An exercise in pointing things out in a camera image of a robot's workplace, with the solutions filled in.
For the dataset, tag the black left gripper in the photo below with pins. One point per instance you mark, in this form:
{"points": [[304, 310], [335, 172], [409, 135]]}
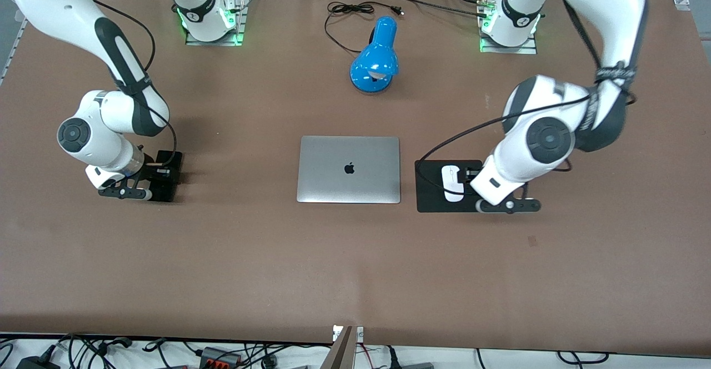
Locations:
{"points": [[475, 176]]}

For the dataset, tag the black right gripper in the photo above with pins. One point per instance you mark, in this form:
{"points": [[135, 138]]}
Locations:
{"points": [[149, 171]]}

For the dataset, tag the white computer mouse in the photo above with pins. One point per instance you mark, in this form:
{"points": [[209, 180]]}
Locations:
{"points": [[452, 185]]}

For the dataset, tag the black smartphone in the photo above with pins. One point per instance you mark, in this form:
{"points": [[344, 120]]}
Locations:
{"points": [[166, 194]]}

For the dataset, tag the black mouse pad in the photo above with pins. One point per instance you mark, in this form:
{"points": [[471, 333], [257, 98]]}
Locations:
{"points": [[430, 199]]}

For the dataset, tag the silver closed laptop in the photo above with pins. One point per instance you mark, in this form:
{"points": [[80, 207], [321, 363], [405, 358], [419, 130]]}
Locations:
{"points": [[348, 185]]}

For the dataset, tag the blue desk lamp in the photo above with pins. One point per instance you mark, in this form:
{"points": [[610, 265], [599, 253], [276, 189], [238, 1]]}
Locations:
{"points": [[377, 52]]}

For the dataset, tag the black red connector block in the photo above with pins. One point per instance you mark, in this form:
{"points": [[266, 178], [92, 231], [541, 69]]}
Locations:
{"points": [[219, 358]]}

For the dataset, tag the black power adapter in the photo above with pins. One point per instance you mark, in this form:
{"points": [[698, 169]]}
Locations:
{"points": [[33, 362]]}

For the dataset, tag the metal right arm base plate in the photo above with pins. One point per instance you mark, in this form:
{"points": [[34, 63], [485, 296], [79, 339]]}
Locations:
{"points": [[240, 24]]}

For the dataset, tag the grey camera stand post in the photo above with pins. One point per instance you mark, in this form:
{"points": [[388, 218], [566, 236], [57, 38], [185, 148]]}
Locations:
{"points": [[340, 352]]}

